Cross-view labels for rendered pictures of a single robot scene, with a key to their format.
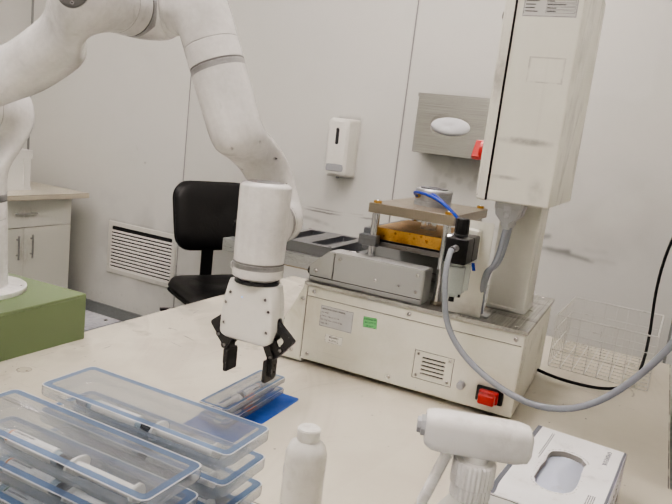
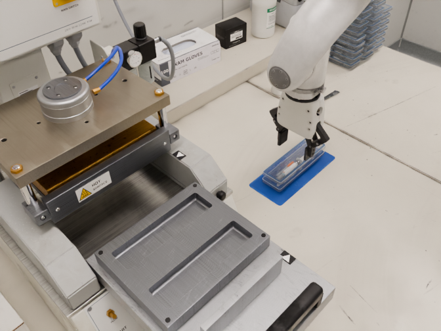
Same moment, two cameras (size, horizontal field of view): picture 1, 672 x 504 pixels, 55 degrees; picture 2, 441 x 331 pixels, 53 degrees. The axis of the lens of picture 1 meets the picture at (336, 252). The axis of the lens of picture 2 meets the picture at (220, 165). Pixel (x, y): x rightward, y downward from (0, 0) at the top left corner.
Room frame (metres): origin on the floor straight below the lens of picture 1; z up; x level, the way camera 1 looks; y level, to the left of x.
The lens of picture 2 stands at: (1.85, 0.24, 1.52)
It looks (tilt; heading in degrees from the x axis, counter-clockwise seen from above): 43 degrees down; 201
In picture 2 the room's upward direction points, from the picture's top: 2 degrees counter-clockwise
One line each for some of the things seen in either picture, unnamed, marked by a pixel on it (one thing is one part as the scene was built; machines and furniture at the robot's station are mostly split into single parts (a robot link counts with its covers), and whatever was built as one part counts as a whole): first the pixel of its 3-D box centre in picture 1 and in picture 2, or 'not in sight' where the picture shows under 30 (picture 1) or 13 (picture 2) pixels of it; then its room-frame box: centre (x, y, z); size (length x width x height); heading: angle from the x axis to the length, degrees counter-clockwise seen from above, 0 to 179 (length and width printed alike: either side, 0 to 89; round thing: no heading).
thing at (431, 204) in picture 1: (441, 220); (72, 108); (1.36, -0.21, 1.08); 0.31 x 0.24 x 0.13; 155
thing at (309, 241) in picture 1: (318, 242); (184, 249); (1.50, 0.04, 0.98); 0.20 x 0.17 x 0.03; 155
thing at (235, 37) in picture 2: not in sight; (230, 33); (0.55, -0.21, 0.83); 0.09 x 0.06 x 0.07; 146
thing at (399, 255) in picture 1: (413, 257); (37, 238); (1.55, -0.19, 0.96); 0.25 x 0.05 x 0.07; 65
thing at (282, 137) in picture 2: (275, 363); (279, 130); (1.03, 0.08, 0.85); 0.03 x 0.03 x 0.07; 66
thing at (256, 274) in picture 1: (257, 269); (304, 85); (1.05, 0.13, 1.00); 0.09 x 0.08 x 0.03; 66
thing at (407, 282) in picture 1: (365, 273); (174, 155); (1.30, -0.07, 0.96); 0.26 x 0.05 x 0.07; 65
